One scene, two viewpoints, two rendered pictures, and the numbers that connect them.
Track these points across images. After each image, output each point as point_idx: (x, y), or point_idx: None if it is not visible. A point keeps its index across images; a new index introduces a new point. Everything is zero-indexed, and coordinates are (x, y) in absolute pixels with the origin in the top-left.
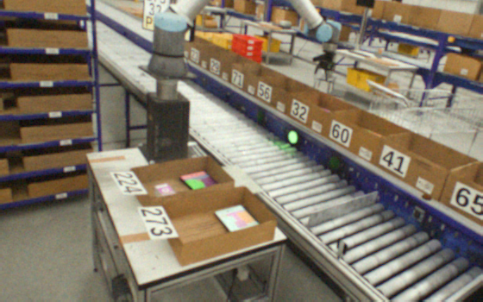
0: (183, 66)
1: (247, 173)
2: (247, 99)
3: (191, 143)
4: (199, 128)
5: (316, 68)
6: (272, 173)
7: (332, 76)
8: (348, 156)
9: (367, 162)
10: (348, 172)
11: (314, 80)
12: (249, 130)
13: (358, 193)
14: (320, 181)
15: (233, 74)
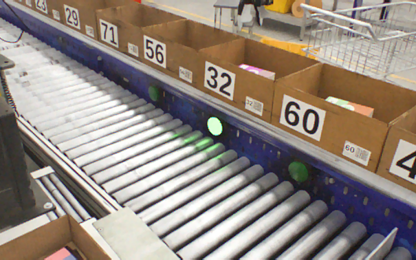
0: None
1: (150, 221)
2: (128, 67)
3: (44, 171)
4: (58, 131)
5: (240, 4)
6: (195, 210)
7: (269, 14)
8: (326, 161)
9: (364, 169)
10: (326, 184)
11: (239, 27)
12: (141, 120)
13: (355, 230)
14: (282, 213)
15: (101, 27)
